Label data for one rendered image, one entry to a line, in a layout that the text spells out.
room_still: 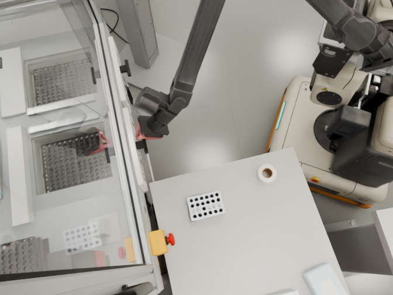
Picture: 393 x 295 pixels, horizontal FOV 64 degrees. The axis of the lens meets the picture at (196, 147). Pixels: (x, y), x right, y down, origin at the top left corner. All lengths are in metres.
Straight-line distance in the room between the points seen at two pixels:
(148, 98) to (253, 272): 0.69
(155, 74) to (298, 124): 1.02
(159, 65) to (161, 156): 0.66
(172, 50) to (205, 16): 1.53
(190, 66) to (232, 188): 0.52
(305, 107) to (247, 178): 0.85
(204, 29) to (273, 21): 1.81
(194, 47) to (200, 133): 1.26
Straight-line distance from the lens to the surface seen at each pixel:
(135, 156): 1.07
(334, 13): 0.92
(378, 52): 1.01
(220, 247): 1.17
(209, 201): 1.14
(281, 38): 2.54
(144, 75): 2.26
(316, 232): 1.24
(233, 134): 2.09
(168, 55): 2.34
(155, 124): 1.00
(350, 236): 1.66
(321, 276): 1.19
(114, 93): 1.11
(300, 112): 1.92
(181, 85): 0.90
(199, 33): 0.85
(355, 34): 0.94
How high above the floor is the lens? 1.92
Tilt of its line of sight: 70 degrees down
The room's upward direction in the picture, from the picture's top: straight up
